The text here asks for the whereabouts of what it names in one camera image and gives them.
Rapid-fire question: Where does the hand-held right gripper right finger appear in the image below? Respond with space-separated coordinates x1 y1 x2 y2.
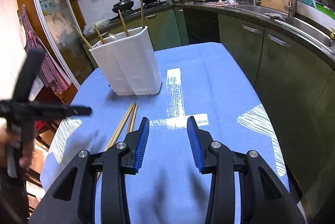
187 116 305 224

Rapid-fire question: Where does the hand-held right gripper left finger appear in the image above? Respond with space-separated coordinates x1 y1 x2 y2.
29 117 150 224

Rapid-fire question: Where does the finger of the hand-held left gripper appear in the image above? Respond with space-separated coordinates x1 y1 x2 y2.
0 100 93 120

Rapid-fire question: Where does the white plastic utensil holder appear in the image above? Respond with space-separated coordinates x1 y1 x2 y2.
88 26 163 96

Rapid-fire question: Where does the person's left hand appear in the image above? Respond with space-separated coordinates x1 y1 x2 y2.
0 125 36 169

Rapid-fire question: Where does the red checked apron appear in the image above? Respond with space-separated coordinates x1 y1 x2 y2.
19 5 72 95

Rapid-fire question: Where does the white dotted curtain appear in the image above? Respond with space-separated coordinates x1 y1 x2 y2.
0 0 29 101

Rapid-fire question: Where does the printed sliding door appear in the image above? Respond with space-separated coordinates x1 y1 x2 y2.
29 0 95 88

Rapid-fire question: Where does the blue printed tablecloth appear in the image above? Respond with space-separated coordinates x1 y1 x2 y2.
39 42 291 224

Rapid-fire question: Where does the clear plastic bag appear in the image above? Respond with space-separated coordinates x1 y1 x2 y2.
84 18 110 35

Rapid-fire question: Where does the black wok with lid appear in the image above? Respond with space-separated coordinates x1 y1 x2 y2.
112 0 133 14

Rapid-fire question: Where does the black gas stove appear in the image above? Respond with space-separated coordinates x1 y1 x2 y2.
112 1 170 16

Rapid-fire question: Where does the pink dish cloth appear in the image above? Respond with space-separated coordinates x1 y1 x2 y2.
204 0 239 7

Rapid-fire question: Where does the dark stone kitchen countertop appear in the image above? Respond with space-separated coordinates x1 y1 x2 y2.
110 0 335 70

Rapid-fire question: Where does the grey rag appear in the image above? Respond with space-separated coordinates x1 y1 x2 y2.
264 13 286 21

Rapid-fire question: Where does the steel double sink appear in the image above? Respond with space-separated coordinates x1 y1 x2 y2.
236 4 335 48

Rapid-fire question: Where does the green plastic tray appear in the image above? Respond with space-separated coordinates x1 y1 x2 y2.
315 3 335 14

